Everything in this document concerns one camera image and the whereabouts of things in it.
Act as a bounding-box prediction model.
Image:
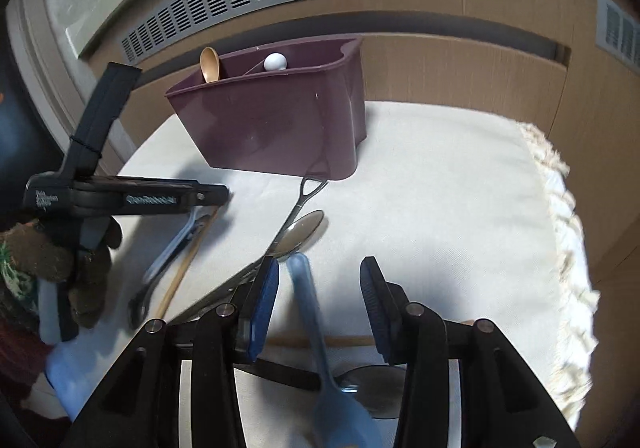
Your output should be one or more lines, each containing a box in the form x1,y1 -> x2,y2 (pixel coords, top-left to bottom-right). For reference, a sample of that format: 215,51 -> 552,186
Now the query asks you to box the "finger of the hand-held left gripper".
189,182 -> 232,207

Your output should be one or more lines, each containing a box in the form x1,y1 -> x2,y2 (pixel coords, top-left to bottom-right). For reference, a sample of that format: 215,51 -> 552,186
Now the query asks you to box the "small grey vent grille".
596,0 -> 640,54

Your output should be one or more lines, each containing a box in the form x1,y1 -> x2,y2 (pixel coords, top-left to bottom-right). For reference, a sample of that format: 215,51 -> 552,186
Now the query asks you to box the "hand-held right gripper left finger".
70,255 -> 281,448

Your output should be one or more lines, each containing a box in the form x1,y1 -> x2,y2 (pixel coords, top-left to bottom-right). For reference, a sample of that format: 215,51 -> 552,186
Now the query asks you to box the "wooden chopstick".
267,335 -> 376,348
150,205 -> 221,321

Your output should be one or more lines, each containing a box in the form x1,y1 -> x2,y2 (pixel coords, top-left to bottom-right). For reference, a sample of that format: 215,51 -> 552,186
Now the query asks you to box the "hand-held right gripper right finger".
360,255 -> 583,448

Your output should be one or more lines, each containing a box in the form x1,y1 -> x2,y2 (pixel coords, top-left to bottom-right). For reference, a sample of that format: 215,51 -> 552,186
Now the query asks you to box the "metal utensil with loop handle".
170,173 -> 331,324

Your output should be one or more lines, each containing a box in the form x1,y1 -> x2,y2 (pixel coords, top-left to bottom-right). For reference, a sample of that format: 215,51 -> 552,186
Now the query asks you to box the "light blue plastic object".
40,278 -> 108,421

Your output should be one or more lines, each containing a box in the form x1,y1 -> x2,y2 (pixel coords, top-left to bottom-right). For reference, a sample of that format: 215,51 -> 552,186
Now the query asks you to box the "grey metal spoon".
127,223 -> 211,329

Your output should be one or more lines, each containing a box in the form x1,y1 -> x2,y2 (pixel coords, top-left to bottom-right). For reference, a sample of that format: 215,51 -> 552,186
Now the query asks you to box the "purple plastic utensil holder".
165,35 -> 368,180

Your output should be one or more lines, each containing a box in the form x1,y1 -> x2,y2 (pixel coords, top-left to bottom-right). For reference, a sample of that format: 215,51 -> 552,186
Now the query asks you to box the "wooden spoon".
199,47 -> 222,83

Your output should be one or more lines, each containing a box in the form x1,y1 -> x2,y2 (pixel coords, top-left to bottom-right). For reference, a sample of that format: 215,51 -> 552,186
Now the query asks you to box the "white fringed cloth mat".
45,101 -> 601,448

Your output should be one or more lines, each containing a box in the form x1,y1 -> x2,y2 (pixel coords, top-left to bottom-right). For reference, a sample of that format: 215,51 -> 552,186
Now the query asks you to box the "wooden panel cabinet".
80,0 -> 640,279

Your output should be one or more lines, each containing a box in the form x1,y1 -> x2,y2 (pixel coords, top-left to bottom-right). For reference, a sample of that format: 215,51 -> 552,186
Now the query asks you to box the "large dark spoon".
232,360 -> 408,421

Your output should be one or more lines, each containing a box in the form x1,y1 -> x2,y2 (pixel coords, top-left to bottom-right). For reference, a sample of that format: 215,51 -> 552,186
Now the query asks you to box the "blue plastic spoon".
286,252 -> 383,448

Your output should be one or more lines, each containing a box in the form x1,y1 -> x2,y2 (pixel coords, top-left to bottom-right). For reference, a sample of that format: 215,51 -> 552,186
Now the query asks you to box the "person's left hand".
0,218 -> 123,329

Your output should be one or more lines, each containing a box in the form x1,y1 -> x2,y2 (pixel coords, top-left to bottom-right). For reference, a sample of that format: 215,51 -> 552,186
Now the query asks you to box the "shiny metal spoon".
200,209 -> 325,314

